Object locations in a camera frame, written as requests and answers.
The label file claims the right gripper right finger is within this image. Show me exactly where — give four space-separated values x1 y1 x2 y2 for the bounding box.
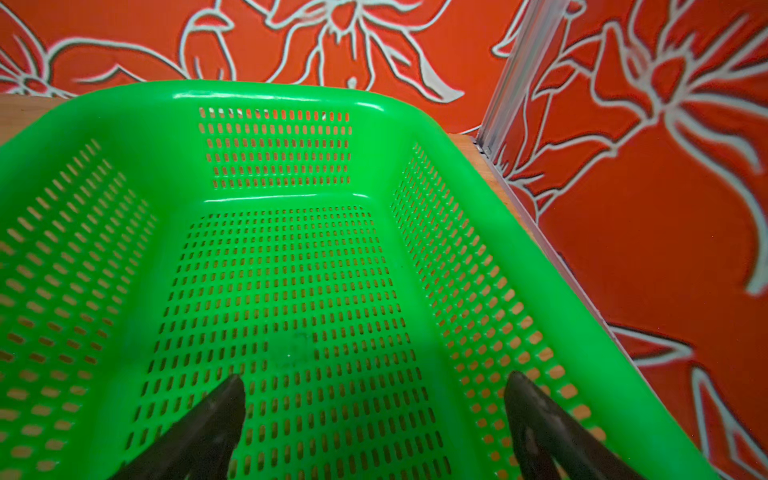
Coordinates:
504 371 641 480

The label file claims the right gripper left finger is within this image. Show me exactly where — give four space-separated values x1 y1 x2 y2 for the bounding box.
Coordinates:
113 375 246 479

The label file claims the green plastic basket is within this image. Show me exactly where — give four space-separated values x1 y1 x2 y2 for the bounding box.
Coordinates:
1 81 716 479

